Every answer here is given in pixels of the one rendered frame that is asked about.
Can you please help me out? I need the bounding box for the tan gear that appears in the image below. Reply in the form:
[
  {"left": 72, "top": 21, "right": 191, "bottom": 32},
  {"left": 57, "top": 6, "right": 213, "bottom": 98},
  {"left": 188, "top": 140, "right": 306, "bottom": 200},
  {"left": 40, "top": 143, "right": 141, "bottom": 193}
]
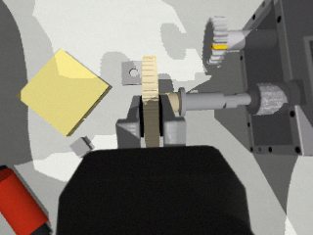
[{"left": 142, "top": 56, "right": 252, "bottom": 148}]

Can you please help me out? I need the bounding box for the grey square washer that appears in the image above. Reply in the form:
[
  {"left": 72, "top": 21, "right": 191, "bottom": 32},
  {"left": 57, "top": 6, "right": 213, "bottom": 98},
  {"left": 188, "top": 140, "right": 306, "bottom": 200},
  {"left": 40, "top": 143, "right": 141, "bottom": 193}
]
[{"left": 121, "top": 61, "right": 143, "bottom": 85}]

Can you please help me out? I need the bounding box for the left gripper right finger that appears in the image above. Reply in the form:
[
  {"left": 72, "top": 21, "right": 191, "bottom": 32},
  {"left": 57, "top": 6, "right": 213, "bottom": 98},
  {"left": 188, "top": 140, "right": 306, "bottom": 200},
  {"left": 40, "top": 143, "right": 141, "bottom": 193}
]
[{"left": 158, "top": 94, "right": 187, "bottom": 147}]

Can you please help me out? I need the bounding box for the red cylinder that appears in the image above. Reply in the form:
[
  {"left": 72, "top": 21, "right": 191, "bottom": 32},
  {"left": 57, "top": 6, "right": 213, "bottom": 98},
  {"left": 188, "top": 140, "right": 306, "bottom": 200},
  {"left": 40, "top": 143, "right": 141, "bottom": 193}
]
[{"left": 0, "top": 165, "right": 51, "bottom": 235}]

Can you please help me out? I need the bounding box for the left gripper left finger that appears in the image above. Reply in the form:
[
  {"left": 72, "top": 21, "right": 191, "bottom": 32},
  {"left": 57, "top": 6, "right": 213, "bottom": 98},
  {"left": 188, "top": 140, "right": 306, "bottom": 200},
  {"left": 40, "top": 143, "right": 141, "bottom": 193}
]
[{"left": 115, "top": 95, "right": 144, "bottom": 149}]

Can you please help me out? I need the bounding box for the pale yellow square pad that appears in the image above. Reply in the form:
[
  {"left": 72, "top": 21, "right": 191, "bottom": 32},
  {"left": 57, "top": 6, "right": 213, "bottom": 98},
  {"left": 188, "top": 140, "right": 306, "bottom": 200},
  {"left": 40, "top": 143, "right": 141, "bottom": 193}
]
[{"left": 17, "top": 49, "right": 111, "bottom": 137}]

